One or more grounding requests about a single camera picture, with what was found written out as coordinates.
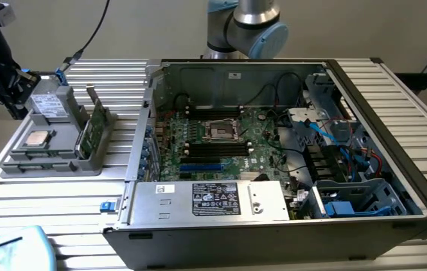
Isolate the black RAM slot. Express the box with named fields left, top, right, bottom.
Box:
left=186, top=149, right=255, bottom=155
left=186, top=141, right=252, bottom=147
left=186, top=153, right=255, bottom=159
left=186, top=145, right=254, bottom=151
left=188, top=113, right=243, bottom=120
left=188, top=107, right=243, bottom=115

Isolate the silver hard disk drive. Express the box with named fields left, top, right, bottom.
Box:
left=28, top=93, right=67, bottom=119

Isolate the CPU chip with metal lid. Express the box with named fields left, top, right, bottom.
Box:
left=24, top=130, right=55, bottom=148

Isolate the grey parts rack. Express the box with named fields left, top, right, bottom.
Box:
left=0, top=75, right=120, bottom=179

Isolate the green graphics card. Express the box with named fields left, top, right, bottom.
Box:
left=75, top=83, right=111, bottom=159

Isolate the blue case latch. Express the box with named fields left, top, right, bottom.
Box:
left=100, top=199, right=119, bottom=213

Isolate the black expansion slot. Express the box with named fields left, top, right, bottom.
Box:
left=180, top=156, right=223, bottom=165

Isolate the blue expansion slot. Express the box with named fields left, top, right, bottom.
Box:
left=179, top=163, right=224, bottom=172

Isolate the silver power supply unit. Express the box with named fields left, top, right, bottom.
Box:
left=126, top=180, right=292, bottom=227

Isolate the green Dell motherboard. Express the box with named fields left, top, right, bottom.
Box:
left=152, top=108, right=302, bottom=187

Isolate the silver chipset heatsink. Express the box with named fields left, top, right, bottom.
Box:
left=240, top=172, right=264, bottom=182

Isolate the metal disk bay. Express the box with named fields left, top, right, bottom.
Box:
left=287, top=72, right=359, bottom=148

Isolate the open black PC case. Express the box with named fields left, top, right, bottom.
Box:
left=102, top=58, right=427, bottom=271

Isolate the blue plastic drive clip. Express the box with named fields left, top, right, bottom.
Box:
left=326, top=199, right=355, bottom=217

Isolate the grey metal drive cage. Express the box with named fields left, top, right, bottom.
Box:
left=310, top=177, right=411, bottom=218

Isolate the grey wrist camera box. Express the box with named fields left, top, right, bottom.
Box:
left=0, top=1, right=18, bottom=28

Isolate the black cable with plug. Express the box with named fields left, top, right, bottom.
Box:
left=60, top=0, right=111, bottom=72

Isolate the CPU socket with metal frame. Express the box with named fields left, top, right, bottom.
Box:
left=198, top=118, right=238, bottom=142

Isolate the black wire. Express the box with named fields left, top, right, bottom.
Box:
left=246, top=72, right=306, bottom=108

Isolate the blue SATA wire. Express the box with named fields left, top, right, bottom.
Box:
left=303, top=119, right=364, bottom=183

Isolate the red wire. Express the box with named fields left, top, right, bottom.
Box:
left=366, top=148, right=384, bottom=172

